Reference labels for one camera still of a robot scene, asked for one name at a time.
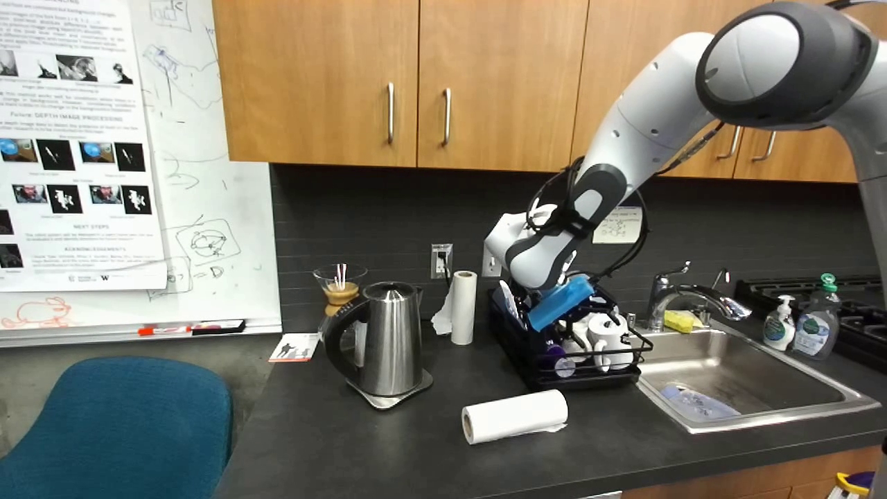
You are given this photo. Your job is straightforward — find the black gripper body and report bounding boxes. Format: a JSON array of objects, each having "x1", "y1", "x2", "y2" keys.
[{"x1": 552, "y1": 311, "x2": 595, "y2": 349}]

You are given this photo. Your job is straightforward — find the stainless steel sink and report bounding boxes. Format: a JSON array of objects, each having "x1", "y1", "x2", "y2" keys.
[{"x1": 635, "y1": 325, "x2": 884, "y2": 437}]

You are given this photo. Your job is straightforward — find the pale plastic utensil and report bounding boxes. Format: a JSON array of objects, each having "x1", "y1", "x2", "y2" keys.
[{"x1": 495, "y1": 277, "x2": 532, "y2": 332}]

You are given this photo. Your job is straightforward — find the stainless steel electric kettle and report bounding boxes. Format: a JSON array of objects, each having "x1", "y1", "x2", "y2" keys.
[{"x1": 320, "y1": 277, "x2": 427, "y2": 400}]

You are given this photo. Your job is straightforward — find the glass pour-over coffee maker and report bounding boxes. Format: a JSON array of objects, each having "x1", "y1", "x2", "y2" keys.
[{"x1": 310, "y1": 261, "x2": 373, "y2": 322}]

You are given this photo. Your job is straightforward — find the black wire dish rack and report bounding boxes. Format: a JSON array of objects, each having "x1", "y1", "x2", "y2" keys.
[{"x1": 486, "y1": 284, "x2": 655, "y2": 392}]

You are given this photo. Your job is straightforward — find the kettle base plate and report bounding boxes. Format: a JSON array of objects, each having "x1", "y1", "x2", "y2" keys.
[{"x1": 342, "y1": 367, "x2": 438, "y2": 417}]

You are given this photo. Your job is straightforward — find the wooden lower cabinet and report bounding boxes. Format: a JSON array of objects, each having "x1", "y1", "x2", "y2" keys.
[{"x1": 624, "y1": 443, "x2": 887, "y2": 499}]

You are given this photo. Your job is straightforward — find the white research poster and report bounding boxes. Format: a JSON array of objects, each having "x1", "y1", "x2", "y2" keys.
[{"x1": 0, "y1": 0, "x2": 173, "y2": 295}]

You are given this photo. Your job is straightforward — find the plain white mug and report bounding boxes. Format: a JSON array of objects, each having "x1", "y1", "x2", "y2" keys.
[{"x1": 568, "y1": 311, "x2": 604, "y2": 349}]

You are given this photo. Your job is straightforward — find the red whiteboard marker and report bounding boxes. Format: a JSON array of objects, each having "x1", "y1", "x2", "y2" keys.
[{"x1": 136, "y1": 322, "x2": 195, "y2": 339}]

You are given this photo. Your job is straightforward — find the dish soap bottle green cap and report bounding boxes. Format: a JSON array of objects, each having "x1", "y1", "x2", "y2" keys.
[{"x1": 791, "y1": 270, "x2": 844, "y2": 360}]

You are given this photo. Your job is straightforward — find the wooden upper cabinet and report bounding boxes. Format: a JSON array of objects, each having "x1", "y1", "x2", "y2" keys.
[{"x1": 211, "y1": 0, "x2": 887, "y2": 185}]

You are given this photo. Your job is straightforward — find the yellow sponge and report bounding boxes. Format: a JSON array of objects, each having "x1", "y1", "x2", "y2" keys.
[{"x1": 660, "y1": 307, "x2": 707, "y2": 339}]

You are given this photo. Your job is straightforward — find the small white red card box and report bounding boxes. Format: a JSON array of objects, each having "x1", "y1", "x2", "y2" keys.
[{"x1": 267, "y1": 329, "x2": 326, "y2": 367}]

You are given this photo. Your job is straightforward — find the white paper towel roll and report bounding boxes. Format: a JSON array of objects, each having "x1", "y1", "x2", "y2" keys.
[
  {"x1": 431, "y1": 267, "x2": 484, "y2": 349},
  {"x1": 459, "y1": 385, "x2": 575, "y2": 450}
]

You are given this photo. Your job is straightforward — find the metal upper cabinet handle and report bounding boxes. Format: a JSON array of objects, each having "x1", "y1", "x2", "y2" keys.
[
  {"x1": 723, "y1": 123, "x2": 746, "y2": 163},
  {"x1": 382, "y1": 77, "x2": 399, "y2": 149},
  {"x1": 438, "y1": 87, "x2": 459, "y2": 149},
  {"x1": 751, "y1": 128, "x2": 783, "y2": 167}
]

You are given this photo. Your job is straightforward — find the black whiteboard marker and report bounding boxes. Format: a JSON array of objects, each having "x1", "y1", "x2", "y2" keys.
[{"x1": 190, "y1": 315, "x2": 251, "y2": 335}]

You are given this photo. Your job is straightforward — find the blue chair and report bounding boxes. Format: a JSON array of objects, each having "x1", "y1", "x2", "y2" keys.
[{"x1": 0, "y1": 354, "x2": 237, "y2": 499}]

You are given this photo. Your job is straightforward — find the whiteboard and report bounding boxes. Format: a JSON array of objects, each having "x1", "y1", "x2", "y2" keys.
[{"x1": 0, "y1": 0, "x2": 287, "y2": 349}]

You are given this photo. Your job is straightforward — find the chrome sink faucet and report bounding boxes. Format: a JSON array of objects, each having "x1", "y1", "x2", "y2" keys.
[{"x1": 644, "y1": 259, "x2": 743, "y2": 332}]

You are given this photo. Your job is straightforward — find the yellow purple plastic object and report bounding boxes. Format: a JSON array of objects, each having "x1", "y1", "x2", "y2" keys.
[{"x1": 829, "y1": 465, "x2": 876, "y2": 499}]

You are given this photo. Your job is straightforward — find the white wall outlet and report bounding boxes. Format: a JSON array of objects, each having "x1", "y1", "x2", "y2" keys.
[{"x1": 427, "y1": 241, "x2": 459, "y2": 284}]

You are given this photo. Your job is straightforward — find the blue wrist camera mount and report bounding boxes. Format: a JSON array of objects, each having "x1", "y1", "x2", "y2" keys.
[{"x1": 528, "y1": 274, "x2": 600, "y2": 335}]

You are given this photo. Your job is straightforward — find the clear hand soap pump bottle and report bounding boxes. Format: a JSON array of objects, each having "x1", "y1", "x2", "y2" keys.
[{"x1": 759, "y1": 290, "x2": 802, "y2": 354}]

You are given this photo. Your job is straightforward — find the wooden cabinet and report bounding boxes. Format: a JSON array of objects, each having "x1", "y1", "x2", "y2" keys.
[
  {"x1": 211, "y1": 0, "x2": 887, "y2": 185},
  {"x1": 624, "y1": 443, "x2": 887, "y2": 499}
]

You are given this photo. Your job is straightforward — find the wide white wall plate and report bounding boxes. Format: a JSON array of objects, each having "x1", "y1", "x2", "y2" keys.
[{"x1": 590, "y1": 202, "x2": 649, "y2": 250}]

